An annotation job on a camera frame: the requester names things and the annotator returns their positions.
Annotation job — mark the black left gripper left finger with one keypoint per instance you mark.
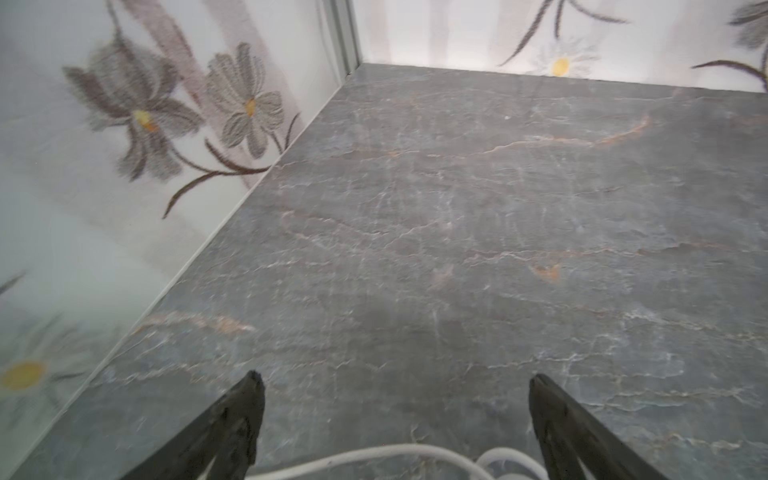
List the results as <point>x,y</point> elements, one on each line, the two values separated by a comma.
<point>221,443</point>

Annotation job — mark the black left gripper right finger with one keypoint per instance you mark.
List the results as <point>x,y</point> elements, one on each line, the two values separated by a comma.
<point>573,442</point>

